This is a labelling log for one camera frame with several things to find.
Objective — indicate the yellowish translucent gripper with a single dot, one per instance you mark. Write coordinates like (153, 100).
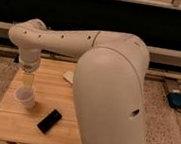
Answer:
(28, 80)

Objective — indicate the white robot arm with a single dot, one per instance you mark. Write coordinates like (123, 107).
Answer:
(107, 83)

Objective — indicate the small wooden table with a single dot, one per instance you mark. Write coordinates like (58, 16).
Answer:
(19, 125)

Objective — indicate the black smartphone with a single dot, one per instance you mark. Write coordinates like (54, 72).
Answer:
(49, 121)

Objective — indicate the blue box on floor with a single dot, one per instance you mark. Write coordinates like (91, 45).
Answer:
(174, 100)

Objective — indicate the white plastic cup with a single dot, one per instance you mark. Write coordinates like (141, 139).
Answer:
(25, 96)

